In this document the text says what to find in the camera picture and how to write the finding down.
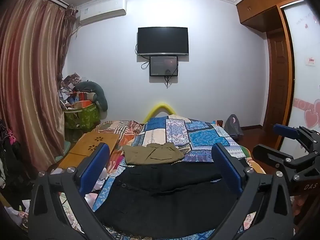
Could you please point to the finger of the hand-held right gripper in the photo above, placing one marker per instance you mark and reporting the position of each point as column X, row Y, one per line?
column 270, row 155
column 285, row 130

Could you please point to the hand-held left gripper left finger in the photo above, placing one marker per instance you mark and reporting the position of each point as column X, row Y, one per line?
column 96, row 165

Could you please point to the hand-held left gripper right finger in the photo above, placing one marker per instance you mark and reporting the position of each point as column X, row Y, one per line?
column 230, row 165

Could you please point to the black pants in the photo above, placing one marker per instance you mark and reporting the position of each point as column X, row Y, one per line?
column 162, row 200

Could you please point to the olive green pants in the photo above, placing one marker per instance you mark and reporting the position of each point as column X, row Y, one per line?
column 150, row 155

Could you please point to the orange yellow fleece blanket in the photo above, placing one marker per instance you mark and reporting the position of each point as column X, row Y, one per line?
column 255, row 167

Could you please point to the bamboo lap table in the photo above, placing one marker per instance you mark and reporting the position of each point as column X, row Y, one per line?
column 95, row 140

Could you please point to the grey bag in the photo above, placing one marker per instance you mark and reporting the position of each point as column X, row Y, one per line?
column 232, row 127

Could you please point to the striped orange quilt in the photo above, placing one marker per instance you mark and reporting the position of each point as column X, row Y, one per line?
column 117, row 127

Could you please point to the green storage basket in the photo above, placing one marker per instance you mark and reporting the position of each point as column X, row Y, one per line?
column 85, row 116

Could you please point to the wooden door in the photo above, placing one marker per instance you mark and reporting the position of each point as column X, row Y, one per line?
column 277, row 80

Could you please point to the orange cardboard box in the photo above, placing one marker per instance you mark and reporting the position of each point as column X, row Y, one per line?
column 83, row 104

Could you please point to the blue patchwork bedsheet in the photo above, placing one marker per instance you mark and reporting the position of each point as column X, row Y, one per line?
column 175, row 132

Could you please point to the floral crumpled cloth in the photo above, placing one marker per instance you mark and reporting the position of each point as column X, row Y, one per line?
column 68, row 82

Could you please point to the yellow foam tube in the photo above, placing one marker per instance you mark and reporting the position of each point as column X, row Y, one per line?
column 160, row 105

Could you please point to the striped brown curtain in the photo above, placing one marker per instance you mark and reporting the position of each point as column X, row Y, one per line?
column 30, row 67

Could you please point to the wooden overhead cabinet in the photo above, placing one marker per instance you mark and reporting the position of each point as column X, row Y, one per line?
column 260, row 7

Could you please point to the white air conditioner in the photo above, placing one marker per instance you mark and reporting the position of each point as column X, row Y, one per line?
column 102, row 11

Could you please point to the small black wall monitor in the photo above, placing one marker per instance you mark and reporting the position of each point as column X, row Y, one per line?
column 162, row 66

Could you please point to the black wall television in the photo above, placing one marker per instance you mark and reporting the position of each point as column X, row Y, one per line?
column 162, row 40

